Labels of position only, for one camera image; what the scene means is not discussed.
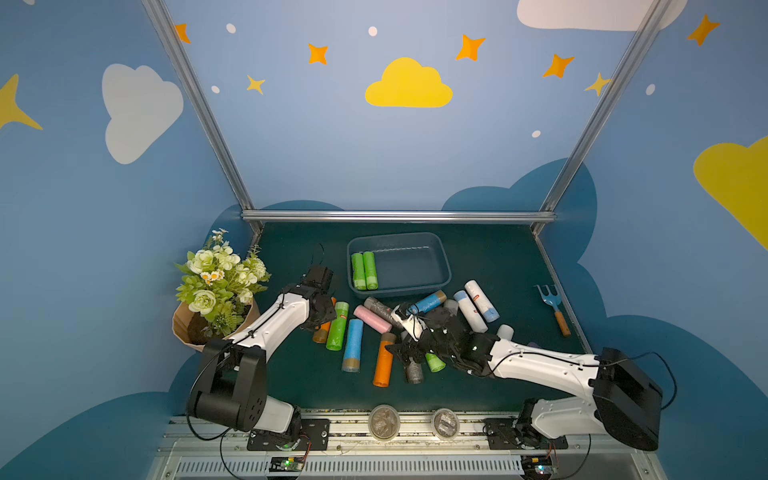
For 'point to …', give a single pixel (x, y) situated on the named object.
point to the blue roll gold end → (425, 304)
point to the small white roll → (505, 332)
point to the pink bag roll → (373, 319)
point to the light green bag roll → (370, 270)
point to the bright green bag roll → (435, 365)
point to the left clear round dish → (384, 422)
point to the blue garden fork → (554, 299)
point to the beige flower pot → (190, 327)
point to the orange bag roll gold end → (320, 335)
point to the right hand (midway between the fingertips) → (401, 329)
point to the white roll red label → (483, 304)
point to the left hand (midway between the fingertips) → (330, 313)
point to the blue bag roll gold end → (353, 346)
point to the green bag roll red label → (337, 325)
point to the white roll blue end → (471, 312)
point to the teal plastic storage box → (392, 265)
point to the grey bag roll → (414, 372)
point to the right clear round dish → (445, 423)
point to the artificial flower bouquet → (219, 286)
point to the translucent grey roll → (451, 306)
